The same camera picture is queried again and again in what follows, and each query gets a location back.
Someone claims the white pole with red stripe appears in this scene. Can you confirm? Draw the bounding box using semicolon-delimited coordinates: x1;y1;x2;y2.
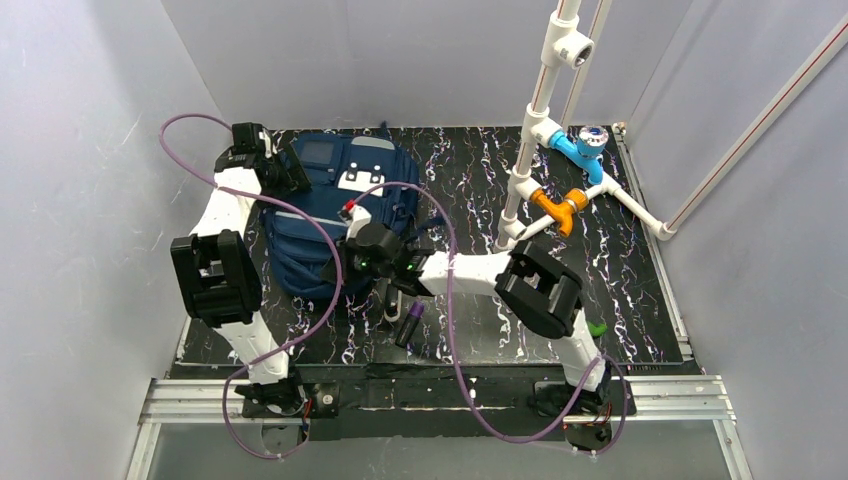
654;14;847;241

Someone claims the thin white rear pole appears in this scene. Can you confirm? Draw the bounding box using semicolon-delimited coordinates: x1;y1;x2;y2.
560;0;614;127

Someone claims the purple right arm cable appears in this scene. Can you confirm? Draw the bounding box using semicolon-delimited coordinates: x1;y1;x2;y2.
344;181;631;458

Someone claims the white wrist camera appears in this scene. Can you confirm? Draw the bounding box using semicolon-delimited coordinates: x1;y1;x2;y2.
338;200;372;240
258;130;276;158

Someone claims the orange plastic tap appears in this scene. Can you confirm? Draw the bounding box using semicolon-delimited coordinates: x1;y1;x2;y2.
529;188;589;237

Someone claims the green white plastic tap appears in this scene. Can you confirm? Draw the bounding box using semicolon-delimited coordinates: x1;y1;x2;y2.
587;322;608;338

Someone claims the white PVC pipe frame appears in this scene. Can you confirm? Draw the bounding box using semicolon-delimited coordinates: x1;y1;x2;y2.
495;1;663;252

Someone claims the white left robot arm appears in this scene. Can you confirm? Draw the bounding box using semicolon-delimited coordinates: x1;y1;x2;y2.
170;122;311;415

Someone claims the blue plastic tap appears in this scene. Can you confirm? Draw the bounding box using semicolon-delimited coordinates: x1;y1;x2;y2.
548;125;609;185

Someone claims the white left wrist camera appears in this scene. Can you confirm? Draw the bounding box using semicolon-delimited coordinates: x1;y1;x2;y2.
258;130;276;158

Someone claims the navy blue student backpack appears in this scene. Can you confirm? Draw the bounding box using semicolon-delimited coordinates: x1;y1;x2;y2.
260;132;420;300

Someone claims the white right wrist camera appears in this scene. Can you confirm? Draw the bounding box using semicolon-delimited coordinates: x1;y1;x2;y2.
338;200;372;240

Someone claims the purple black marker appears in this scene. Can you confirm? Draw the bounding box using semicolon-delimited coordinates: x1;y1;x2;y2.
395;300;425;348

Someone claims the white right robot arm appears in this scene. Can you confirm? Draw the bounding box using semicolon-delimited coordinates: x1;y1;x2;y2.
320;223;610;409

